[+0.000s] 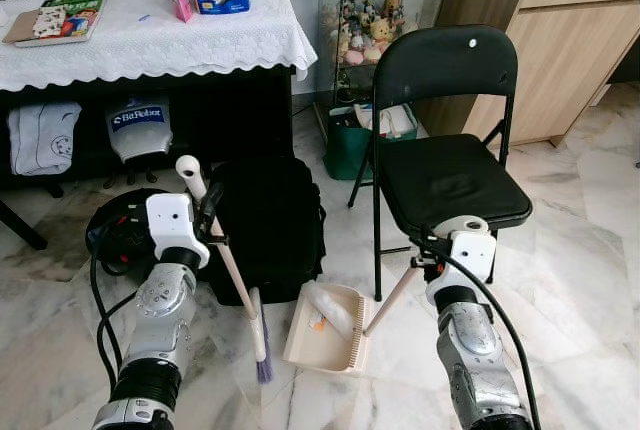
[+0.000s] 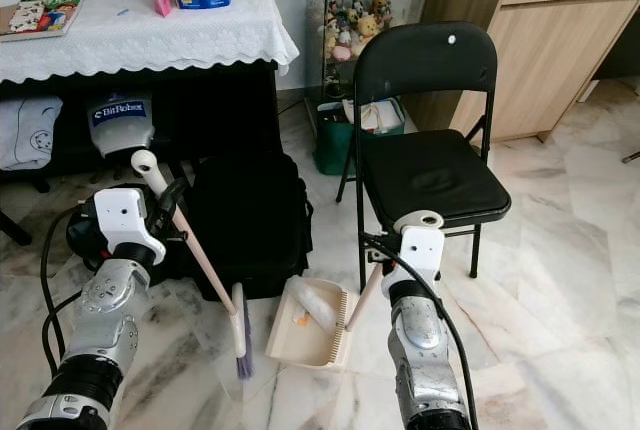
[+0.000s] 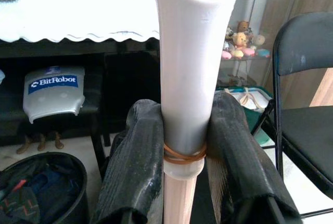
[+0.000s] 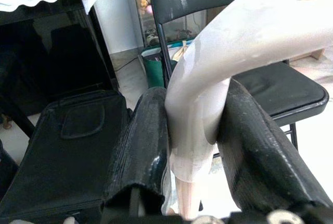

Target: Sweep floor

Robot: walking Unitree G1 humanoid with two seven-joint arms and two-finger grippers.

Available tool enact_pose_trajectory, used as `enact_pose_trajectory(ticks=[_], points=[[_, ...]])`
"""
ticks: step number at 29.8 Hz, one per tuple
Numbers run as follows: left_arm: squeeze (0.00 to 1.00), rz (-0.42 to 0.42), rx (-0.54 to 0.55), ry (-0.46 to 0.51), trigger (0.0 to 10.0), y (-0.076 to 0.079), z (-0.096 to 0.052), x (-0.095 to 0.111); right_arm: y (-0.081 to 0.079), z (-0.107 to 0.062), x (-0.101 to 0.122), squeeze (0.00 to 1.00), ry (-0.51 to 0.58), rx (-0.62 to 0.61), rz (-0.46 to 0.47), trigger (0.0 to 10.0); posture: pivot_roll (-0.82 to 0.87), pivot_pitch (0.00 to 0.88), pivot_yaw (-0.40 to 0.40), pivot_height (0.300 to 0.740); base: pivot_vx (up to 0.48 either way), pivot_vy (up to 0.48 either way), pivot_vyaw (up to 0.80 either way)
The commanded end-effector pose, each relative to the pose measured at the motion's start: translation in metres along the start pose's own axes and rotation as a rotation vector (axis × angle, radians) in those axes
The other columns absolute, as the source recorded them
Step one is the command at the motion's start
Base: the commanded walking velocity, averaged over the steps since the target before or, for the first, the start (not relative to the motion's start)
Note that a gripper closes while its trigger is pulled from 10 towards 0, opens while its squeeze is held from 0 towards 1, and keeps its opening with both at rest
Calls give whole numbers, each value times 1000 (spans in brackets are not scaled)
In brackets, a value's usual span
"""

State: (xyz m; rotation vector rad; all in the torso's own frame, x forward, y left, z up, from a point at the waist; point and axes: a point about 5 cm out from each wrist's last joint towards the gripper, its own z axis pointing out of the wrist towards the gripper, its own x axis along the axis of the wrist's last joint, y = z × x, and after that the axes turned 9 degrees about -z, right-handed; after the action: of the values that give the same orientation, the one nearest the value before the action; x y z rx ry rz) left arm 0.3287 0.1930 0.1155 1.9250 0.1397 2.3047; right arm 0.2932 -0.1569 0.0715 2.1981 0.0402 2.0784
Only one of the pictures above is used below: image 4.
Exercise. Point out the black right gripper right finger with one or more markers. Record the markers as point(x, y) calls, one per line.
point(260, 156)

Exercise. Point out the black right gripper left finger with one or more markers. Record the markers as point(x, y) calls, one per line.
point(140, 143)

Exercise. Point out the black folding chair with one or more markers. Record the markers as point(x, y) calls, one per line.
point(281, 88)

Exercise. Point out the black fabric bag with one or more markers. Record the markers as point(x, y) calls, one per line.
point(65, 151)

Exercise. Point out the green and white bag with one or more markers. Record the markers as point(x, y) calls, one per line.
point(154, 67)

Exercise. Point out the black upright piano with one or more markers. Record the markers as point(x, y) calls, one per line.
point(52, 57)

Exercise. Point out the glass display cabinet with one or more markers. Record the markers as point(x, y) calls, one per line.
point(169, 15)

